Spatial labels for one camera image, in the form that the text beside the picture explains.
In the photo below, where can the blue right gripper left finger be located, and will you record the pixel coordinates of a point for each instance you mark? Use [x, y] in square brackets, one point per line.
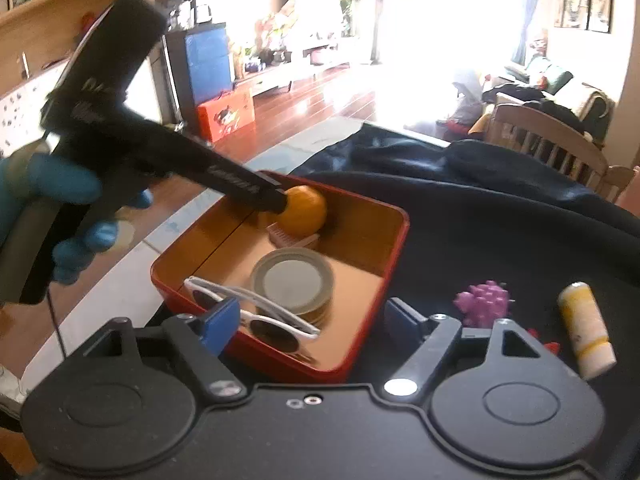
[220, 323]

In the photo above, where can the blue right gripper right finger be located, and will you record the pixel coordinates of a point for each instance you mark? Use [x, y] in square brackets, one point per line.
[406, 326]

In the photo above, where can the white sunglasses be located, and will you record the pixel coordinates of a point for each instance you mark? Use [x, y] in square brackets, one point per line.
[271, 324]

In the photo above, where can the purple spiky toy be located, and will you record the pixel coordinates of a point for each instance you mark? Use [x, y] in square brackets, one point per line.
[484, 303]

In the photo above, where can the round metal jar lid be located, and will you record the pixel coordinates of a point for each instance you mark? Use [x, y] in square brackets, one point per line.
[298, 279]

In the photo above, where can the pink eraser block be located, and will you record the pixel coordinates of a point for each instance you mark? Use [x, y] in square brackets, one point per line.
[280, 239]

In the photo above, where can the orange tangerine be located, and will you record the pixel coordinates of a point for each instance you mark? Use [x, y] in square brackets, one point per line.
[305, 212]

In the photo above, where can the yellow white cylinder tube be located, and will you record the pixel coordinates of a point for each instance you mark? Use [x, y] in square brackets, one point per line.
[586, 328]

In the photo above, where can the blue gloved hand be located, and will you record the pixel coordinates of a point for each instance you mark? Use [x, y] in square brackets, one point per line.
[56, 178]

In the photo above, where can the white sideboard cabinet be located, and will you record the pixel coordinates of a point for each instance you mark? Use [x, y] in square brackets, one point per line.
[21, 107]

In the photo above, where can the red rectangular tin box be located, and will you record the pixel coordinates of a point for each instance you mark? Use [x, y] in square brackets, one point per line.
[361, 239]

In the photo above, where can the blue black cabinet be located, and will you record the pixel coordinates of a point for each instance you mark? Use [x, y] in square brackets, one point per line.
[197, 59]

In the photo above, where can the dark navy table cloth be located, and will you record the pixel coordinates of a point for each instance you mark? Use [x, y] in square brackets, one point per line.
[475, 211]

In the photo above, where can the red gift box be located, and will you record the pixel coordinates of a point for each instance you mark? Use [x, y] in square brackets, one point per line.
[225, 114]

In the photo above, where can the red folded paper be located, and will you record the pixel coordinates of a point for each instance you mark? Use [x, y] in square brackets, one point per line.
[552, 346]

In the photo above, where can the white tv console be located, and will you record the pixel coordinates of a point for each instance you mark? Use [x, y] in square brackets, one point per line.
[298, 65]

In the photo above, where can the wooden chair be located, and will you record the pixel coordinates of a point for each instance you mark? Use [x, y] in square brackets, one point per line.
[530, 132]

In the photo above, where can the teal sofa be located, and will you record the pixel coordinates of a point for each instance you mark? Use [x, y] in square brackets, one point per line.
[541, 79]

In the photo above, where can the wooden wall shelf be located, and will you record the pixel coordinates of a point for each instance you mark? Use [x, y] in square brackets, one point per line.
[35, 34]

